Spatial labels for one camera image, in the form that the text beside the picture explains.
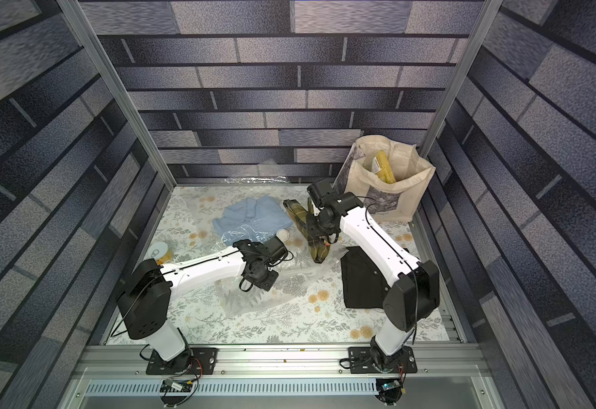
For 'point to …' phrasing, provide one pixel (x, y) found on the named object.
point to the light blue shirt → (250, 219)
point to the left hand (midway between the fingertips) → (268, 280)
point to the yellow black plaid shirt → (318, 250)
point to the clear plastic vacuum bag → (287, 246)
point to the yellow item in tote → (386, 173)
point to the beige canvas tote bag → (358, 172)
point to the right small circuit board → (388, 391)
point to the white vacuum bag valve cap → (283, 234)
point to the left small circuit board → (175, 385)
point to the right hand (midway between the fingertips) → (315, 226)
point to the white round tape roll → (157, 250)
